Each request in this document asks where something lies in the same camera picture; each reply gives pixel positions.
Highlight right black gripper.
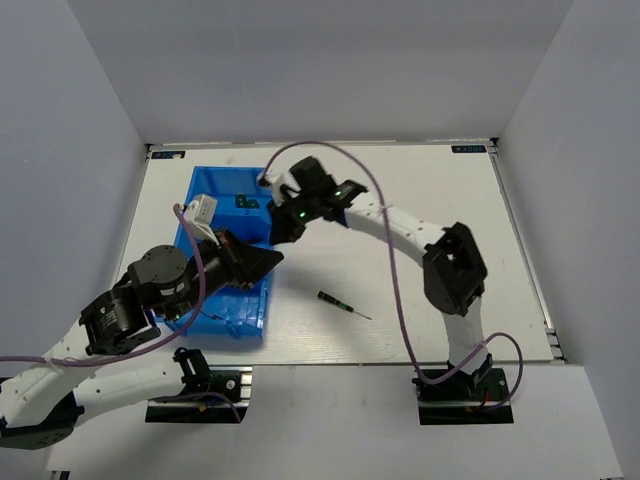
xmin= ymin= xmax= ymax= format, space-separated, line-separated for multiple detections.
xmin=267 ymin=192 xmax=321 ymax=247

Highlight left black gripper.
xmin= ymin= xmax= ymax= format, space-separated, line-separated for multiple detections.
xmin=166 ymin=225 xmax=286 ymax=321

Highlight blue plastic compartment bin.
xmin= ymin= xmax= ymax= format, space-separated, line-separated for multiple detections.
xmin=186 ymin=166 xmax=276 ymax=339

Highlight black green handled screwdriver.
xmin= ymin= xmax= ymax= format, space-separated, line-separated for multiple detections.
xmin=317 ymin=291 xmax=371 ymax=320

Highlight red blue handled screwdriver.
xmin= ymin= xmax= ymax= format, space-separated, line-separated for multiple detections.
xmin=199 ymin=310 xmax=224 ymax=321

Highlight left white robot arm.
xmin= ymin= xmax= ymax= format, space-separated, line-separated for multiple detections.
xmin=1 ymin=230 xmax=284 ymax=450

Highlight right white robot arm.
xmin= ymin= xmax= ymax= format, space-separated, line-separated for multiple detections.
xmin=258 ymin=156 xmax=493 ymax=399

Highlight left table logo sticker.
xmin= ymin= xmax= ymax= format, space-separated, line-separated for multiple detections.
xmin=151 ymin=150 xmax=186 ymax=160

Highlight table logo sticker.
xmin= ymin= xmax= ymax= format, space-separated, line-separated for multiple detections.
xmin=151 ymin=150 xmax=186 ymax=160
xmin=451 ymin=144 xmax=487 ymax=154

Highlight right table logo sticker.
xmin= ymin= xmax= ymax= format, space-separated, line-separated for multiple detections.
xmin=451 ymin=144 xmax=487 ymax=154

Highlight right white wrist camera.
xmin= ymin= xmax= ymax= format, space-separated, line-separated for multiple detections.
xmin=257 ymin=171 xmax=300 ymax=206

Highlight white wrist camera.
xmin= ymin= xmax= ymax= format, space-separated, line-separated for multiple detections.
xmin=257 ymin=171 xmax=300 ymax=206
xmin=174 ymin=194 xmax=219 ymax=247

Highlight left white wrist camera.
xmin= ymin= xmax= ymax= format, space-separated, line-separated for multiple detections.
xmin=174 ymin=194 xmax=219 ymax=247

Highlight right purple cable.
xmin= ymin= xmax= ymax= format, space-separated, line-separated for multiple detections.
xmin=257 ymin=141 xmax=525 ymax=411

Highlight purple cable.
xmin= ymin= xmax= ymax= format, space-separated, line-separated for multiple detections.
xmin=257 ymin=141 xmax=525 ymax=411
xmin=0 ymin=202 xmax=249 ymax=421

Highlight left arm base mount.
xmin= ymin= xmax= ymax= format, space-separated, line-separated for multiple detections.
xmin=145 ymin=367 xmax=253 ymax=425

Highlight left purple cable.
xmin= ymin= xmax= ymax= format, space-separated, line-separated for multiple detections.
xmin=0 ymin=202 xmax=249 ymax=421

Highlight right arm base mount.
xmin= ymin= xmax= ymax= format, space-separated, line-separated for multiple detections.
xmin=412 ymin=368 xmax=509 ymax=403

